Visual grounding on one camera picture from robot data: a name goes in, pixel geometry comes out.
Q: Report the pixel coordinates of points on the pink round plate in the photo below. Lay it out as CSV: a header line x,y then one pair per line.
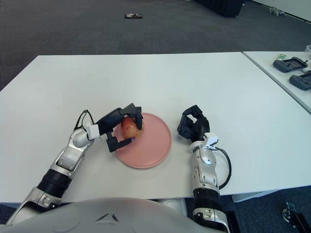
x,y
155,140

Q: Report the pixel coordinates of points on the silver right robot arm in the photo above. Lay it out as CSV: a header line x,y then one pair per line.
x,y
205,170

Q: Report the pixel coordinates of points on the white table frame beam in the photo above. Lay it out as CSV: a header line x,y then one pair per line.
x,y
249,196

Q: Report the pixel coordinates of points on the dark grey controller with screen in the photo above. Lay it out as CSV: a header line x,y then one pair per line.
x,y
289,64

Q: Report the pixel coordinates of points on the dark grey controller with buttons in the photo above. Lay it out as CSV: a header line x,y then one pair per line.
x,y
301,81

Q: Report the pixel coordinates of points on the red yellow apple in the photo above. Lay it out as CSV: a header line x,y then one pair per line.
x,y
128,129

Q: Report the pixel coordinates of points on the clear plastic cup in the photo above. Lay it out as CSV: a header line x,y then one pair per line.
x,y
308,51

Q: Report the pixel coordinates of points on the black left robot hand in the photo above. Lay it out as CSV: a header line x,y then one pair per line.
x,y
109,121

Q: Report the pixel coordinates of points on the black stand with caster wheel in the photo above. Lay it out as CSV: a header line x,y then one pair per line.
x,y
298,216

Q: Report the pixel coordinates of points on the grey robot torso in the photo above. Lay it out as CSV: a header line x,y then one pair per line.
x,y
97,218

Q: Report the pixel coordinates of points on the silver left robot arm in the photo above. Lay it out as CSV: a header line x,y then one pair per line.
x,y
70,155

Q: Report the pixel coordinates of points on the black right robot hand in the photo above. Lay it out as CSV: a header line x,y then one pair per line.
x,y
199,126

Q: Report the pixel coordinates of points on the black box case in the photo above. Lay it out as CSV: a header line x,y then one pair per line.
x,y
219,7

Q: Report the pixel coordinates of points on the small green packet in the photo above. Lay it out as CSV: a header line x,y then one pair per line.
x,y
282,57

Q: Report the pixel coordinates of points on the black phone with print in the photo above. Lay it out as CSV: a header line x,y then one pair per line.
x,y
133,16

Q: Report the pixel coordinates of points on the small grey robot dog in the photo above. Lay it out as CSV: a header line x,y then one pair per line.
x,y
275,11

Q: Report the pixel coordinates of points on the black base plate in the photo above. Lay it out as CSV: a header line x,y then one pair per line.
x,y
233,222

